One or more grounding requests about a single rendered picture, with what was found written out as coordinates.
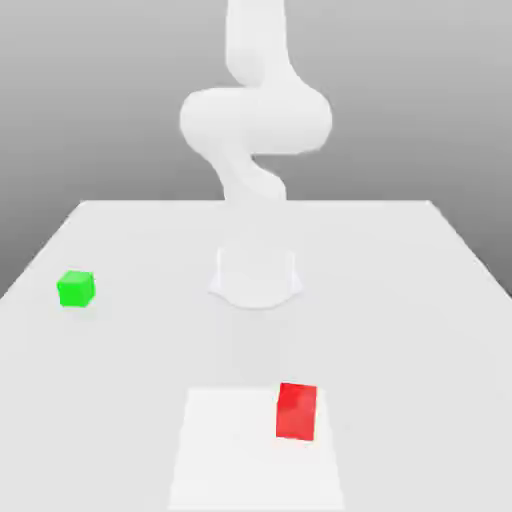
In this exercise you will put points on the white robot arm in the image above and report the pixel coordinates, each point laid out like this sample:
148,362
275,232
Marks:
256,120

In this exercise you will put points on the small red cube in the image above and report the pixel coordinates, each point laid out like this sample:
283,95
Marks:
296,412

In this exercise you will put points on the small green cube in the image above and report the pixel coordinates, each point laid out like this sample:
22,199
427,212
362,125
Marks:
76,288

